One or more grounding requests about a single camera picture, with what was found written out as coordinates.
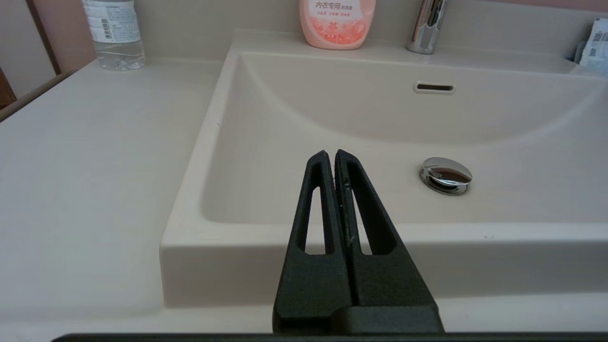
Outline tall clear plastic water bottle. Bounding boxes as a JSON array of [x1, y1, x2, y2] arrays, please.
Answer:
[[81, 0, 145, 72]]

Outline chrome drain stopper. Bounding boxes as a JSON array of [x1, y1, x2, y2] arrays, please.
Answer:
[[420, 157, 473, 196]]

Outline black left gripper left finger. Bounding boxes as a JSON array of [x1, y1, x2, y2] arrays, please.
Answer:
[[273, 150, 353, 333]]

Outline white printed sachets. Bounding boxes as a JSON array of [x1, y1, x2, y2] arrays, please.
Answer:
[[579, 18, 608, 76]]

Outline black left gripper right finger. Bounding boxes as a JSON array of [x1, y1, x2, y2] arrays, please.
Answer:
[[332, 149, 445, 333]]

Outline pink soap pump bottle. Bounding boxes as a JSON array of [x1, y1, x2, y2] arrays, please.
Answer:
[[299, 0, 377, 50]]

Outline chrome faucet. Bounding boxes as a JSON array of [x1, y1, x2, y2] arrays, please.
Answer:
[[406, 0, 448, 55]]

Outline beige wash basin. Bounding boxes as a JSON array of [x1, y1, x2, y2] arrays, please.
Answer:
[[159, 28, 608, 309]]

